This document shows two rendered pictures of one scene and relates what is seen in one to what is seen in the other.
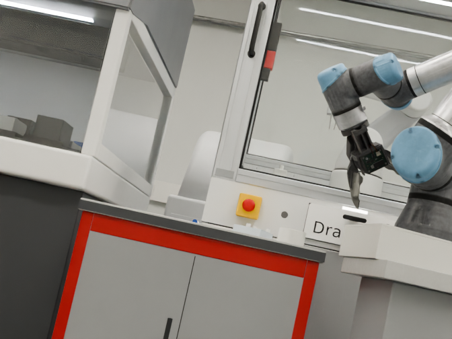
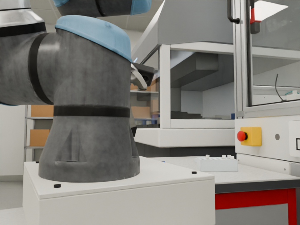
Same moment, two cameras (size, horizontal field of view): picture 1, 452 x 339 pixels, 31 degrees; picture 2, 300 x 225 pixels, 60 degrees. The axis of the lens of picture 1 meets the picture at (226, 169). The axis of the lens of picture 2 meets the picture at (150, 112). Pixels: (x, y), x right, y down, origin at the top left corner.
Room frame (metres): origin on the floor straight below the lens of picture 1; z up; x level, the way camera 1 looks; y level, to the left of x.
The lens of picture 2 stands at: (1.88, -0.91, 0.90)
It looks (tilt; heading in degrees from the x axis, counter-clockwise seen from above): 4 degrees up; 71
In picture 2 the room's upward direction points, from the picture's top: straight up
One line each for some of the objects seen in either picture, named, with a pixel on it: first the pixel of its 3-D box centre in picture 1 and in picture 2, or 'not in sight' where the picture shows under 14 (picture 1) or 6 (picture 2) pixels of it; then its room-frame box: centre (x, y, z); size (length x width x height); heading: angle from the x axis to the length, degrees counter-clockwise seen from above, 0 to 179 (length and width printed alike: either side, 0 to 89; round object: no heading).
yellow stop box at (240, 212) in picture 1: (249, 206); (249, 135); (2.57, -0.10, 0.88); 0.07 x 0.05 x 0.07; 86
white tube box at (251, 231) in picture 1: (252, 235); (216, 164); (2.40, -0.12, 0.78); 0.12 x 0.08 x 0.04; 158
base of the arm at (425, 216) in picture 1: (428, 218); (92, 139); (1.93, -0.50, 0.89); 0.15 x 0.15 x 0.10
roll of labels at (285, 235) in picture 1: (291, 237); not in sight; (2.10, -0.20, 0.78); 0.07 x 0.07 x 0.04
